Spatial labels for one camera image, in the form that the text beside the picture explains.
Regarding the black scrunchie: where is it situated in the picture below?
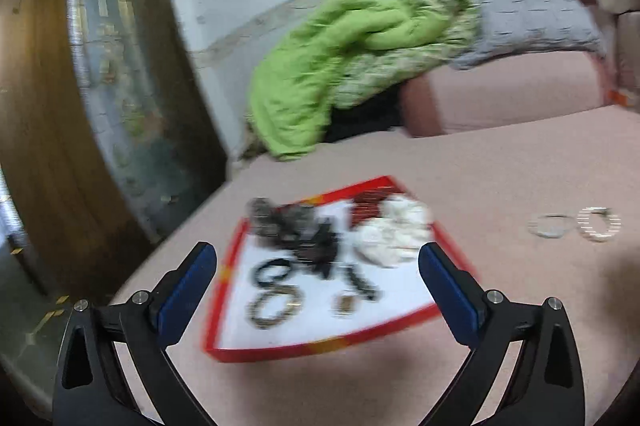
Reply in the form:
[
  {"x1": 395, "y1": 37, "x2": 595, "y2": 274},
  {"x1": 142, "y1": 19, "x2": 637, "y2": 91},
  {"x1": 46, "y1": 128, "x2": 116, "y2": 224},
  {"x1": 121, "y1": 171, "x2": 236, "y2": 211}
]
[{"x1": 252, "y1": 258, "x2": 293, "y2": 288}]

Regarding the white patterned scrunchie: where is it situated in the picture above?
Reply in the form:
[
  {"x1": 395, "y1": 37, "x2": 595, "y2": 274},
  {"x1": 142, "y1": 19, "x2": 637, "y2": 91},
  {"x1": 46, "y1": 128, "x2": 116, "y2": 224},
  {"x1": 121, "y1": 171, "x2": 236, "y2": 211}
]
[{"x1": 352, "y1": 197, "x2": 434, "y2": 268}]

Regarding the white pearl bracelet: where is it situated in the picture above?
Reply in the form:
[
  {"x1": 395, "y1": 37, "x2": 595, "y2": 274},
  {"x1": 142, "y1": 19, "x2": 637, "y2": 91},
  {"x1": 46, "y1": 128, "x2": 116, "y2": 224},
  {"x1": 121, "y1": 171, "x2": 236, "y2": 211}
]
[{"x1": 575, "y1": 207, "x2": 622, "y2": 242}]

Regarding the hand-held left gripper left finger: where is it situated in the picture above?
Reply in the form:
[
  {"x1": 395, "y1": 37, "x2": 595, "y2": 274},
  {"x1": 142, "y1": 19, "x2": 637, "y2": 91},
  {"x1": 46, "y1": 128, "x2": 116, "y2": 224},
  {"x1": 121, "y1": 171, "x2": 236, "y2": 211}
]
[{"x1": 52, "y1": 241, "x2": 218, "y2": 426}]

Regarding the grey pillow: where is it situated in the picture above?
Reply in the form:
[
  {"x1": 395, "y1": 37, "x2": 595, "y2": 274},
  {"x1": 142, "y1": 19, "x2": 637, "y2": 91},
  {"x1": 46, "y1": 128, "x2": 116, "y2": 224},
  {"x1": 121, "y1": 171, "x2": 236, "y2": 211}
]
[{"x1": 439, "y1": 0, "x2": 609, "y2": 70}]

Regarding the gold watch with dark strap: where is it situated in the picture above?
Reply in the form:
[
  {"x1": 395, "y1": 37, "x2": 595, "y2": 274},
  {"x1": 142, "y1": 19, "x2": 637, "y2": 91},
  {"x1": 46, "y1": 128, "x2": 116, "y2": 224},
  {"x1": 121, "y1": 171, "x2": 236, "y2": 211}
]
[{"x1": 331, "y1": 263, "x2": 382, "y2": 318}]

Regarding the leopard print scrunchie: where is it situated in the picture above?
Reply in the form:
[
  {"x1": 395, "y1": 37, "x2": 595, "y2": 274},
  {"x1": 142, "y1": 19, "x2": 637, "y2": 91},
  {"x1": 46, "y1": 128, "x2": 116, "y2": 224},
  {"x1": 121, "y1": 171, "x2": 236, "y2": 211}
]
[{"x1": 243, "y1": 287, "x2": 305, "y2": 330}]

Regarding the black cloth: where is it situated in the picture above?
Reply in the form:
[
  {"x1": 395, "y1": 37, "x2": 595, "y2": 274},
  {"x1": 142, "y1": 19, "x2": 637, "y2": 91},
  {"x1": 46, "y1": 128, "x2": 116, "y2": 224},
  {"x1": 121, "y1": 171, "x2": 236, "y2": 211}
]
[{"x1": 324, "y1": 85, "x2": 407, "y2": 143}]

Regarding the wooden door with glass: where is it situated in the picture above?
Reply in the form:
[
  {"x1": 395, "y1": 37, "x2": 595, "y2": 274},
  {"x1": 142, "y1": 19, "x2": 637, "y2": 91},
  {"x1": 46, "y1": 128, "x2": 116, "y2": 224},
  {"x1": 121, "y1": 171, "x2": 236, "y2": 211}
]
[{"x1": 0, "y1": 0, "x2": 232, "y2": 299}]

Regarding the pale green bead bracelet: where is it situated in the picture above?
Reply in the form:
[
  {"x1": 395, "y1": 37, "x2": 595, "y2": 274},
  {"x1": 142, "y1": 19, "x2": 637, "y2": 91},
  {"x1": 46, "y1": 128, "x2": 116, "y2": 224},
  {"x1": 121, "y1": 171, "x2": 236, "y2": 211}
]
[{"x1": 529, "y1": 213, "x2": 569, "y2": 239}]

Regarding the small orange box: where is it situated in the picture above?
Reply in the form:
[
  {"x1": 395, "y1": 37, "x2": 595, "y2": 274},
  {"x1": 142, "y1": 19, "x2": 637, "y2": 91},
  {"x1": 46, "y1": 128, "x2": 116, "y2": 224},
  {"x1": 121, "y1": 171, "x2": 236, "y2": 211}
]
[{"x1": 604, "y1": 88, "x2": 639, "y2": 108}]

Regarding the pink bolster pillow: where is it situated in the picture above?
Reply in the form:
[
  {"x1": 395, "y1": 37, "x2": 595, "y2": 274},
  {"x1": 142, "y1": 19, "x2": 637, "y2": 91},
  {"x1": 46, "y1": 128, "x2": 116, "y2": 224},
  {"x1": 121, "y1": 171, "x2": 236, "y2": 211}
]
[{"x1": 401, "y1": 50, "x2": 615, "y2": 138}]

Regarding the red shallow box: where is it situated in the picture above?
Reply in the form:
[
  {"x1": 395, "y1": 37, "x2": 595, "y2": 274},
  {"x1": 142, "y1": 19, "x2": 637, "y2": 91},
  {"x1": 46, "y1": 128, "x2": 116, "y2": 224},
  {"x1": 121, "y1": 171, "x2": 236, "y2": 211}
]
[{"x1": 202, "y1": 175, "x2": 482, "y2": 365}]

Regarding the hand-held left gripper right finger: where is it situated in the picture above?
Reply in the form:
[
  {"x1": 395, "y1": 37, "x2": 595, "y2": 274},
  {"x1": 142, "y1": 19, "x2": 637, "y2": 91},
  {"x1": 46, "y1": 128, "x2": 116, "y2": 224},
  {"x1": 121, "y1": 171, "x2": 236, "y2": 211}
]
[{"x1": 418, "y1": 243, "x2": 587, "y2": 426}]

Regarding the green blanket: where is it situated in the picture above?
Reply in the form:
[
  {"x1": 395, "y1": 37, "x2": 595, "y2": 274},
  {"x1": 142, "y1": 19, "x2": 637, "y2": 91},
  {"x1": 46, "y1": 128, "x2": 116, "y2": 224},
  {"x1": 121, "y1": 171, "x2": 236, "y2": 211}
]
[{"x1": 245, "y1": 0, "x2": 482, "y2": 163}]

